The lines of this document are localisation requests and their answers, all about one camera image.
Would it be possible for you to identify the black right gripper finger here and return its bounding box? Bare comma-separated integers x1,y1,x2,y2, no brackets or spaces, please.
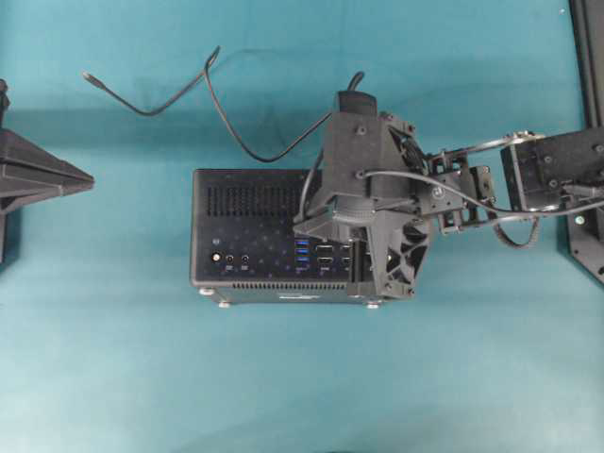
294,207,359,243

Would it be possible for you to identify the black mini PC box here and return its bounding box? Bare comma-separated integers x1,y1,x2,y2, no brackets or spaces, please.
190,169,385,308

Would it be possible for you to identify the black USB cable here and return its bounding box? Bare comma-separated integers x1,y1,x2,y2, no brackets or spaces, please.
82,44,331,164

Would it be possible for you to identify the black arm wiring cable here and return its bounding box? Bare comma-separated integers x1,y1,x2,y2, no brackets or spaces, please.
362,131,604,249

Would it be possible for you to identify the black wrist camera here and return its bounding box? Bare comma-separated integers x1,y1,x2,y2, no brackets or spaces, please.
333,91,378,116

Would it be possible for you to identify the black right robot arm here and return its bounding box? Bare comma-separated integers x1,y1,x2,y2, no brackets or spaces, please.
294,112,603,303

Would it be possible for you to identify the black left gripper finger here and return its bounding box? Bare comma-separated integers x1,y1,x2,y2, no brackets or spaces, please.
346,227,377,298
1,129,94,215

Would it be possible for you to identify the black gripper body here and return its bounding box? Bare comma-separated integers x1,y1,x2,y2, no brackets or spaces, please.
318,112,430,299

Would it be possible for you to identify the teal table cloth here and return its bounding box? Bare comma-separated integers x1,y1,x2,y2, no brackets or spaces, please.
1,1,603,452

